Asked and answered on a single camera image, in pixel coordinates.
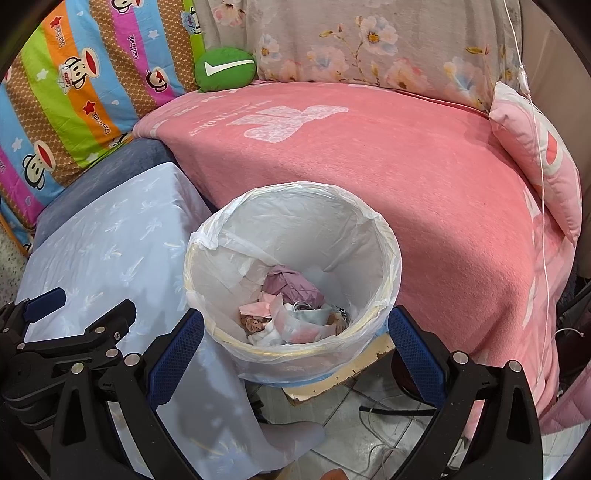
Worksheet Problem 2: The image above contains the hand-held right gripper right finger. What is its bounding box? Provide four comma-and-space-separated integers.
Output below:
388, 305, 543, 480

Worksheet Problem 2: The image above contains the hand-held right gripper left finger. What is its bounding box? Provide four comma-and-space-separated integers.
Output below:
48, 308, 206, 480

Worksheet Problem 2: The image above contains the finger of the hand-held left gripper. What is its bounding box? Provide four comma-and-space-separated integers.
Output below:
14, 299, 138, 372
0, 287, 68, 344

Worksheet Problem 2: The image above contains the black and white patterned scrunchie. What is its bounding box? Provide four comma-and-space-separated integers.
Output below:
330, 305, 354, 330

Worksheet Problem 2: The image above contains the pink paper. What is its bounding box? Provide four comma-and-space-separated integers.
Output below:
238, 291, 287, 319

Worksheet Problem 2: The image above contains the wooden stool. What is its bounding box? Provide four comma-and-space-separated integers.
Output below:
281, 332, 398, 407

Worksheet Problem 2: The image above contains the light blue palm-print tablecloth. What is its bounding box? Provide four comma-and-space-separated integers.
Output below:
14, 161, 326, 476

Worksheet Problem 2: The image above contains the blue velvet cushion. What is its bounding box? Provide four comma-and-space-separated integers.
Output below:
32, 138, 178, 252

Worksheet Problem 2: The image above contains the pink quilted cloth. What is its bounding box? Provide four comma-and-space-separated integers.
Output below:
542, 369, 591, 439

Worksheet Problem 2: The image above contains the pink blanket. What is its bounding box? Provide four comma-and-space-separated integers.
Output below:
133, 80, 583, 444

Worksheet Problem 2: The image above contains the striped monkey cartoon pillow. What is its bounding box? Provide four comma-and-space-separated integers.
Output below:
0, 0, 206, 229

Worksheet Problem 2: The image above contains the pink pillow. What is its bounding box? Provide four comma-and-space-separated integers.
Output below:
488, 82, 583, 247

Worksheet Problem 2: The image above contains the green cushion with white mark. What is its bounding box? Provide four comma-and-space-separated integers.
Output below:
194, 46, 258, 92

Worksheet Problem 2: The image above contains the beige floral cloth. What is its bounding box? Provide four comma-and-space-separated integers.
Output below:
194, 0, 525, 114

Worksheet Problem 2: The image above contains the black floor cable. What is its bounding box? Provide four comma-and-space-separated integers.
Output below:
359, 396, 439, 417

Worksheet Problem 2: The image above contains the thin white cable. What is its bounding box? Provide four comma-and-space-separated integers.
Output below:
503, 0, 552, 305

